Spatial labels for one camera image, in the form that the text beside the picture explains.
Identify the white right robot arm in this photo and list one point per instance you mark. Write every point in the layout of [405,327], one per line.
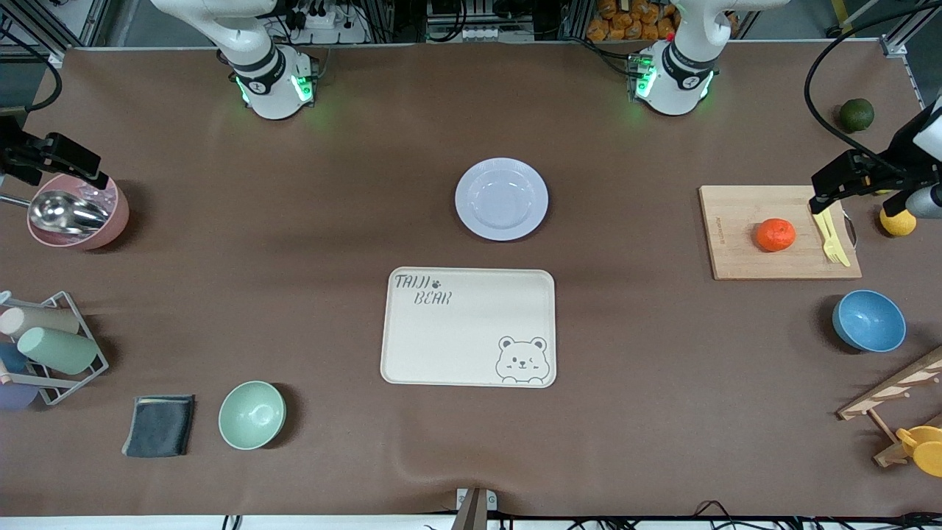
[272,81]

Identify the yellow plastic knife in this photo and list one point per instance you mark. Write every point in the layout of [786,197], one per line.
[820,221]

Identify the pink bowl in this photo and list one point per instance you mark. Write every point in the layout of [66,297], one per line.
[110,221]

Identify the cream bear print tray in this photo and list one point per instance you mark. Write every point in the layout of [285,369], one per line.
[467,327]

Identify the beige cup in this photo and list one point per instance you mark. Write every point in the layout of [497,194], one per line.
[40,320]

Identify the white power strip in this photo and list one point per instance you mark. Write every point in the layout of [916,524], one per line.
[331,22]

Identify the aluminium frame post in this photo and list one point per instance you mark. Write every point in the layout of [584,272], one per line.
[909,29]
[44,26]

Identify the metal scoop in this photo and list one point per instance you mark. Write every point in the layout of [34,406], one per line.
[66,213]

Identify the blue bowl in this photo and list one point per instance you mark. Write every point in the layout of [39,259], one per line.
[870,322]

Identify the wooden cutting board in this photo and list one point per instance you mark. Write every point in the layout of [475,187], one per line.
[743,258]

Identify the yellow cup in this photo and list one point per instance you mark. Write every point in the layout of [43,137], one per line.
[927,450]

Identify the purple cup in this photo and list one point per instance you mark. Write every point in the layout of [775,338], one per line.
[16,396]

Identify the dark grey folded cloth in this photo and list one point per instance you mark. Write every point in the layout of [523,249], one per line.
[158,425]

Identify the blue cup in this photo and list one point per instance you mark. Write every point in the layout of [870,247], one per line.
[11,358]

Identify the light green bowl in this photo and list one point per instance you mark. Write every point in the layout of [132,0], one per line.
[252,415]

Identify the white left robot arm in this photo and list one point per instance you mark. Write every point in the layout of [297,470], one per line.
[673,81]

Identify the white round plate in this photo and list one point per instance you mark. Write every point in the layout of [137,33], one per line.
[502,199]

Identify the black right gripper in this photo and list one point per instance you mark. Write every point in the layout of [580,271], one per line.
[16,156]

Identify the orange fruit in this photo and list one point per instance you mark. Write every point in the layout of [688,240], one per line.
[776,235]

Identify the yellow lemon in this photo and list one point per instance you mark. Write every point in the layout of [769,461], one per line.
[898,223]

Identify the dark green lime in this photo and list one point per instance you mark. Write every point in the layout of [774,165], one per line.
[856,115]

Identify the mint green cup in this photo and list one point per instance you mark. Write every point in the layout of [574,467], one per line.
[59,350]

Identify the wooden drying rack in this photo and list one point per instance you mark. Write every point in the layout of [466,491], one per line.
[890,390]

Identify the yellow plastic fork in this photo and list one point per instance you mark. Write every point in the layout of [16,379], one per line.
[837,246]

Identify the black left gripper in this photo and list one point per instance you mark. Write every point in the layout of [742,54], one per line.
[883,177]

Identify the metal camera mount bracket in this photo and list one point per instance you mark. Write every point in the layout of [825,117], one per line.
[475,508]

